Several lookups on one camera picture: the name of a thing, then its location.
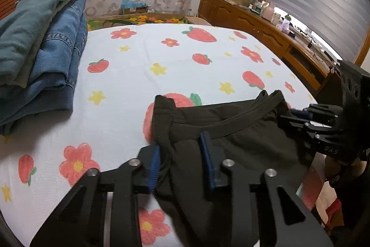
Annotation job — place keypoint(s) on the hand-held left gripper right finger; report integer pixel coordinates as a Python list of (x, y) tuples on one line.
[(206, 160)]

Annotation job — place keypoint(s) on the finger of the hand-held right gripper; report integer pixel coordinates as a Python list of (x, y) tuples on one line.
[(318, 112), (300, 125)]

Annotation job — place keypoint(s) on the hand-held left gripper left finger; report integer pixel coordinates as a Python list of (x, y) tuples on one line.
[(154, 169)]

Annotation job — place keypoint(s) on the person's right forearm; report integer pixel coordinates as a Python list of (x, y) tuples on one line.
[(352, 206)]

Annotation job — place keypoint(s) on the teal folded pants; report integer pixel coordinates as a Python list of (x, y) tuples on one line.
[(34, 18)]

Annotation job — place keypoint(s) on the person's right hand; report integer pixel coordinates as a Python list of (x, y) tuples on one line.
[(331, 167)]

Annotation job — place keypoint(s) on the strawberry printed blanket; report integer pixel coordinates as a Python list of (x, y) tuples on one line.
[(130, 90)]

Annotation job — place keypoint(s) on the pale purple packet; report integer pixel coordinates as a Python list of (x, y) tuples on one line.
[(283, 26)]

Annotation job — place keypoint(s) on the pink container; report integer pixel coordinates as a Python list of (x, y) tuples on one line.
[(268, 11)]

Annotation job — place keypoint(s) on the wooden cabinet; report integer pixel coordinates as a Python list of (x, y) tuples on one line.
[(231, 15)]

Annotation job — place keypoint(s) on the blue denim jeans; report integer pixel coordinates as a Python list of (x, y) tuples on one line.
[(55, 61)]

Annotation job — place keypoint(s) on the floral beige blanket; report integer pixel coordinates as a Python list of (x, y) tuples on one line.
[(115, 22)]

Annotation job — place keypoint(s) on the blue topped cardboard box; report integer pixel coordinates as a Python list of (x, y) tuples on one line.
[(133, 6)]

